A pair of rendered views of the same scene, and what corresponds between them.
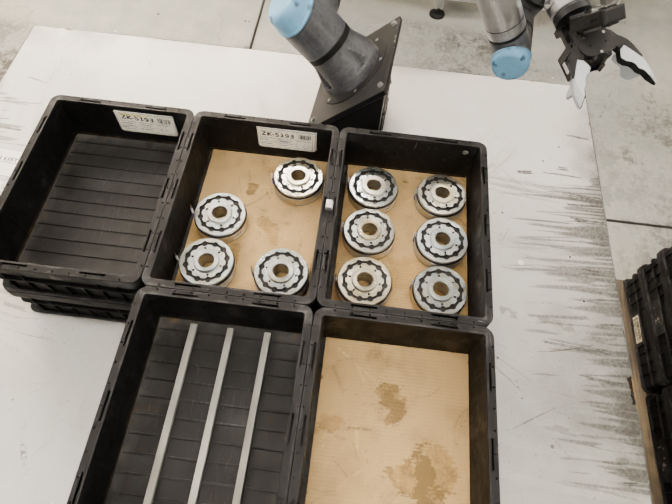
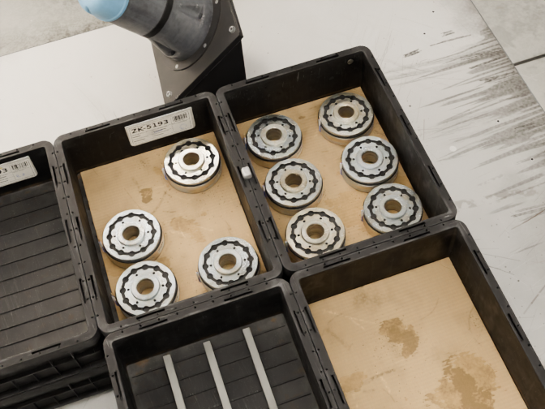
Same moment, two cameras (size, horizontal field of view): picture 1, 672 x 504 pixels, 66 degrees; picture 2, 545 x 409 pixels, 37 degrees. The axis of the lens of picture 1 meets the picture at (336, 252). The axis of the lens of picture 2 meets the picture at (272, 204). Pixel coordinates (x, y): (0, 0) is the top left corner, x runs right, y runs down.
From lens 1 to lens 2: 0.46 m
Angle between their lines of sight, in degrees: 8
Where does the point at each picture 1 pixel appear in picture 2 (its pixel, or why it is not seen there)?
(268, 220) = (182, 219)
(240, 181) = (130, 193)
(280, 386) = (285, 372)
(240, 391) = (249, 397)
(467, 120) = (325, 23)
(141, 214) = (42, 275)
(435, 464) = (469, 370)
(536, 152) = (413, 27)
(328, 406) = (342, 368)
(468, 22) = not seen: outside the picture
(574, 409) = not seen: outside the picture
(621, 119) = not seen: outside the picture
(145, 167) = (16, 225)
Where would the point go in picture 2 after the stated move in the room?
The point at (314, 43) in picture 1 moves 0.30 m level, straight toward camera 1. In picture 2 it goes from (143, 15) to (210, 130)
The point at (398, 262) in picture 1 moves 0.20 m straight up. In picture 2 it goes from (336, 200) to (338, 135)
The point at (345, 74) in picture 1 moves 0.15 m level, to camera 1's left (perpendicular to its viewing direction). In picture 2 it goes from (187, 32) to (112, 57)
